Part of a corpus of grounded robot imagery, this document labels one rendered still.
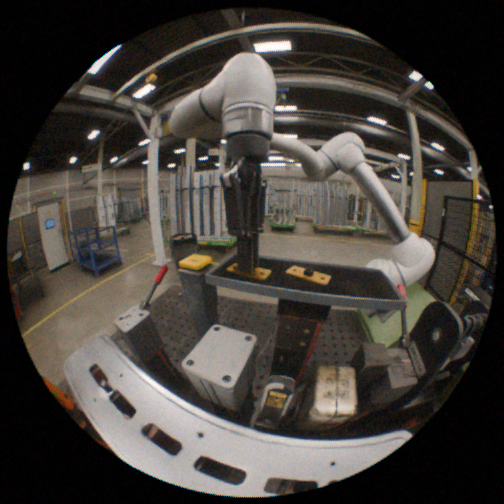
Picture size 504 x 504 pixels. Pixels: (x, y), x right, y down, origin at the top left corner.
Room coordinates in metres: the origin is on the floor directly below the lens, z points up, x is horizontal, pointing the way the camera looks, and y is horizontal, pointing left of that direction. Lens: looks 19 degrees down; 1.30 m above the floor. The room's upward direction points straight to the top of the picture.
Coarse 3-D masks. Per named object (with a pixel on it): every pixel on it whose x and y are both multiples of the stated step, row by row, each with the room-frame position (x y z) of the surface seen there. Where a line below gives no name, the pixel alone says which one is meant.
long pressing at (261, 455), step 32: (96, 352) 0.12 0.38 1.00; (96, 384) 0.04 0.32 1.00; (128, 384) 0.08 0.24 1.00; (160, 384) 0.11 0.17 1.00; (96, 416) -0.03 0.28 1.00; (160, 416) 0.04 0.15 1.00; (192, 416) 0.06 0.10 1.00; (128, 448) -0.05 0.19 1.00; (160, 448) -0.02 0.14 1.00; (192, 448) 0.00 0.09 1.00; (224, 448) 0.01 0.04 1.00; (256, 448) 0.01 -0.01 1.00; (288, 448) 0.00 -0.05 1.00; (320, 448) -0.01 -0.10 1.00; (352, 448) -0.03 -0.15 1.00; (384, 448) -0.06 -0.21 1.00; (192, 480) -0.07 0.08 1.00; (256, 480) -0.05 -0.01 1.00; (320, 480) -0.07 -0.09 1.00
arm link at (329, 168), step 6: (324, 156) 0.67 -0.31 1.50; (324, 162) 0.67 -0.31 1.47; (330, 162) 0.66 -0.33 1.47; (324, 168) 0.66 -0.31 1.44; (330, 168) 0.67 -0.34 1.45; (336, 168) 0.67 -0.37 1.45; (306, 174) 0.71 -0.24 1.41; (318, 174) 0.67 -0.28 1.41; (324, 174) 0.69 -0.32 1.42; (330, 174) 0.70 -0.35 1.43; (318, 180) 0.73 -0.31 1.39; (324, 180) 0.75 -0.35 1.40
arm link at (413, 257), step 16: (336, 144) 0.64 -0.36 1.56; (352, 144) 0.61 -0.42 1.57; (336, 160) 0.65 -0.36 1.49; (352, 160) 0.61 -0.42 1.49; (352, 176) 0.64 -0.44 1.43; (368, 176) 0.58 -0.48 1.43; (368, 192) 0.58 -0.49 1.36; (384, 192) 0.54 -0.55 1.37; (384, 208) 0.53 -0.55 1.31; (384, 224) 0.54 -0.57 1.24; (400, 224) 0.48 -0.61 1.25; (400, 240) 0.47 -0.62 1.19; (416, 240) 0.42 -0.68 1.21; (400, 256) 0.45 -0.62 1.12; (416, 256) 0.39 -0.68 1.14; (432, 256) 0.35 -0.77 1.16; (400, 272) 0.42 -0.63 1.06; (416, 272) 0.38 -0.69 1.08
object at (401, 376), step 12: (396, 348) 0.11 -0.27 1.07; (396, 360) 0.08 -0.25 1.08; (408, 360) 0.07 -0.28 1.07; (384, 372) 0.07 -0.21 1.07; (396, 372) 0.06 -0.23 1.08; (408, 372) 0.05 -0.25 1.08; (372, 384) 0.08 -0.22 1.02; (384, 384) 0.06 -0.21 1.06; (396, 384) 0.04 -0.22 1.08; (408, 384) 0.03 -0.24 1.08; (360, 396) 0.07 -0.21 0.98; (372, 396) 0.05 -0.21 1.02; (384, 396) 0.04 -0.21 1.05; (396, 396) 0.03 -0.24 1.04; (360, 408) 0.05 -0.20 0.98; (372, 408) 0.03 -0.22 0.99; (384, 408) 0.02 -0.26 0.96; (348, 420) 0.04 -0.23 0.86; (324, 432) 0.04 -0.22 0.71; (336, 432) 0.02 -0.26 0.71
